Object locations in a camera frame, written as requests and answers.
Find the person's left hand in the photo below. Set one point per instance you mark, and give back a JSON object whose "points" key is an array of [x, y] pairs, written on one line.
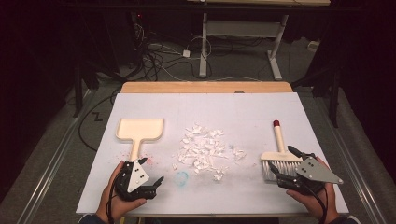
{"points": [[118, 207]]}

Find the black metal stand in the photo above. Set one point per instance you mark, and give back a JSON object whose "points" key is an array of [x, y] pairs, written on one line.
{"points": [[333, 99], [77, 93]]}

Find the white board table cover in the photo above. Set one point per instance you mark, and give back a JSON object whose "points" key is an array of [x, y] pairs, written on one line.
{"points": [[218, 109]]}

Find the person's right hand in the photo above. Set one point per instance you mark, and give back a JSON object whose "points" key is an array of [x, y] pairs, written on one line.
{"points": [[314, 203]]}

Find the small white box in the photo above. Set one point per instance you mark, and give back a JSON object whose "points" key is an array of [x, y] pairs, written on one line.
{"points": [[313, 45]]}

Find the cream plastic dustpan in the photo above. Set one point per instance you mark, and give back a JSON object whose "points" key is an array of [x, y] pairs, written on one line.
{"points": [[140, 129]]}

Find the white metal desk frame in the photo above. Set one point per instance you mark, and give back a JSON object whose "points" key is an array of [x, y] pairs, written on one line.
{"points": [[204, 46]]}

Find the white power adapter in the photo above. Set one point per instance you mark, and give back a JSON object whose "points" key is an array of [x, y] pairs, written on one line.
{"points": [[186, 53]]}

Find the pile of white paper scraps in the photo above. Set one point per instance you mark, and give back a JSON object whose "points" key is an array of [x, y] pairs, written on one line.
{"points": [[202, 149]]}

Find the wooden table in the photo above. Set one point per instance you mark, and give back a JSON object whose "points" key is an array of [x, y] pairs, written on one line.
{"points": [[205, 87]]}

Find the metal floor rail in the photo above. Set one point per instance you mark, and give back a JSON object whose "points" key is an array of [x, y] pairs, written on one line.
{"points": [[351, 161], [53, 155]]}

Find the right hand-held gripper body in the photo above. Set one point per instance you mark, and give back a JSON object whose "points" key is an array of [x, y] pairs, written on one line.
{"points": [[314, 171]]}

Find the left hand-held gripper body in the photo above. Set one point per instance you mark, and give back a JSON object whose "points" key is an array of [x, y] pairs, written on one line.
{"points": [[137, 177]]}

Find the cream brush with red tip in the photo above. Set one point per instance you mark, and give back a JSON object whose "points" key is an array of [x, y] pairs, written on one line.
{"points": [[281, 155]]}

